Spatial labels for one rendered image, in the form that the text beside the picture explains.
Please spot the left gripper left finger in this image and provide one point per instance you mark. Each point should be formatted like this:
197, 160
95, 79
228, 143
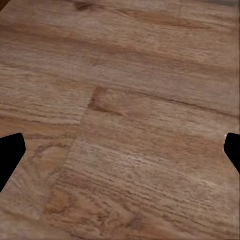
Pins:
12, 149

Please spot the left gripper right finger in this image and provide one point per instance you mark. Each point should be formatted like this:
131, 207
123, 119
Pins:
232, 149

